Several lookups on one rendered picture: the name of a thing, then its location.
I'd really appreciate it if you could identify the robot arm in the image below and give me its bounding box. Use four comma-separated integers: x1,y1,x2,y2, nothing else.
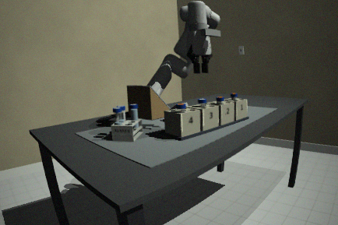
147,1,220,96

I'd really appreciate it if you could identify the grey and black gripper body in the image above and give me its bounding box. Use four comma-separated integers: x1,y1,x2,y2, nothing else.
187,30,211,56

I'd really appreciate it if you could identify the cream bucket adapter with holes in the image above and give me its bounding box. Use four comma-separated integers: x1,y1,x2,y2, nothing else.
164,108,200,137
224,98,247,121
186,104,219,131
206,101,234,125

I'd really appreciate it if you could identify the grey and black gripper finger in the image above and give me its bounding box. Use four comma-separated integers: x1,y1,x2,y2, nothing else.
187,45,200,73
201,53,213,73

